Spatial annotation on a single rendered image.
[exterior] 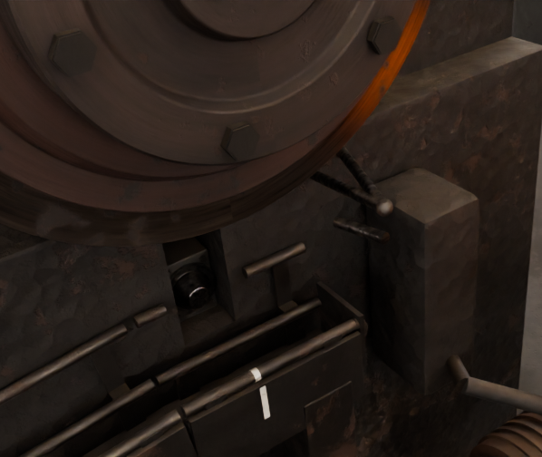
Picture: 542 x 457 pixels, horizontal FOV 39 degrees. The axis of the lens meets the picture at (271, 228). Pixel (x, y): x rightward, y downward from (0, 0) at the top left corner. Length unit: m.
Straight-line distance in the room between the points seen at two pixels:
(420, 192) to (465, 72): 0.16
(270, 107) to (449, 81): 0.41
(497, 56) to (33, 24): 0.63
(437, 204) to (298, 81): 0.31
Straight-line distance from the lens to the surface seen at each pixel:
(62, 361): 0.73
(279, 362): 0.73
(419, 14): 0.67
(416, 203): 0.78
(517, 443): 0.90
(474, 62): 0.92
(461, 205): 0.78
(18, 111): 0.48
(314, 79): 0.51
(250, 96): 0.49
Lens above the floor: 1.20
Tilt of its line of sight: 32 degrees down
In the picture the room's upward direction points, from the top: 7 degrees counter-clockwise
